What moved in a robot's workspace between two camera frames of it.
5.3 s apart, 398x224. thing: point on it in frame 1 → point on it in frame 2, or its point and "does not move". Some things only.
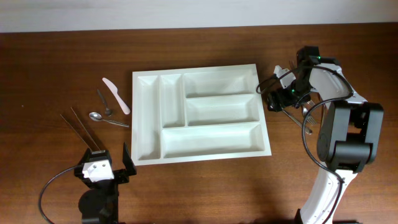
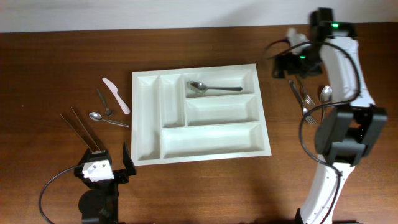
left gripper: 122,174 does not move
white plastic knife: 113,90 does not move
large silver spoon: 308,130 → 198,88
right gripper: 273,97 → 291,68
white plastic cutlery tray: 197,114 does not move
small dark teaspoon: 107,111 does not move
